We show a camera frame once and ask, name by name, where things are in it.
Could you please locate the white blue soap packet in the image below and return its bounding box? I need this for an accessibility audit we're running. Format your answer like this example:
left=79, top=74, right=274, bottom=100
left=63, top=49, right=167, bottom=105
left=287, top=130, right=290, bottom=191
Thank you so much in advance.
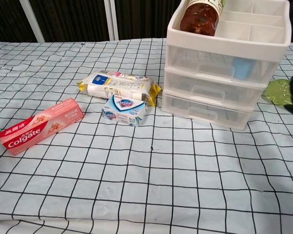
left=101, top=94, right=147, bottom=127

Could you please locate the white yellow snack pack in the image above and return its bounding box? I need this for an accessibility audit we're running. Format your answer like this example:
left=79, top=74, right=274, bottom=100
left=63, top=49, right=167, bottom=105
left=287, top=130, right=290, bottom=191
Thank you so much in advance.
left=77, top=70, right=163, bottom=107

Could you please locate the black grid checkered tablecloth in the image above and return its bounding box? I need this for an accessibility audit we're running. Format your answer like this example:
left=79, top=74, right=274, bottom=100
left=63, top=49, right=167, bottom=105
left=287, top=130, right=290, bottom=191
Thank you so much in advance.
left=0, top=38, right=293, bottom=234

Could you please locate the clear plastic drawer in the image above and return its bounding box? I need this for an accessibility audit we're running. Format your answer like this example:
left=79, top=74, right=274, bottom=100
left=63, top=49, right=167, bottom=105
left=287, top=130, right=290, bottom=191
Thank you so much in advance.
left=164, top=67, right=270, bottom=108
left=162, top=91, right=257, bottom=129

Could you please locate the white compartment tray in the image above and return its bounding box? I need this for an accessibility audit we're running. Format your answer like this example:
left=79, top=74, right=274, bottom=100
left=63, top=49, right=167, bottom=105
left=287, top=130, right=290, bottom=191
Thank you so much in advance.
left=160, top=0, right=292, bottom=133

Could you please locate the blue foam cube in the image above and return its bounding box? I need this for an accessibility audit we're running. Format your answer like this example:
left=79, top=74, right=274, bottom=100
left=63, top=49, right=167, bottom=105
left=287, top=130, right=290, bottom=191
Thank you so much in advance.
left=231, top=57, right=256, bottom=79

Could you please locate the white partition post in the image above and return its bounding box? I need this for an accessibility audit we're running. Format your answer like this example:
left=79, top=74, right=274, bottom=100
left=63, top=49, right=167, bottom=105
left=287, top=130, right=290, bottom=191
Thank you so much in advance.
left=103, top=0, right=120, bottom=41
left=21, top=0, right=46, bottom=43

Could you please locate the pink Colgate toothpaste box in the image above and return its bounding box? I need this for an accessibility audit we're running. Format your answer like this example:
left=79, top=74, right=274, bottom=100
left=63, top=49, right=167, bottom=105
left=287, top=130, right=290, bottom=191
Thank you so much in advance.
left=0, top=97, right=85, bottom=157

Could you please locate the brown tea bottle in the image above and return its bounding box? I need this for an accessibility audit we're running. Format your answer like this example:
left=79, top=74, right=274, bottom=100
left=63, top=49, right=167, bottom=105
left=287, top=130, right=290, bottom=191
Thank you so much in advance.
left=180, top=0, right=227, bottom=37

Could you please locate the green plastic bottle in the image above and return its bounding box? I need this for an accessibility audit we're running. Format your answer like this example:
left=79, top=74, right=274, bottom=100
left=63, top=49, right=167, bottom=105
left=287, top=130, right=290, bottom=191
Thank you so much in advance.
left=261, top=78, right=293, bottom=106

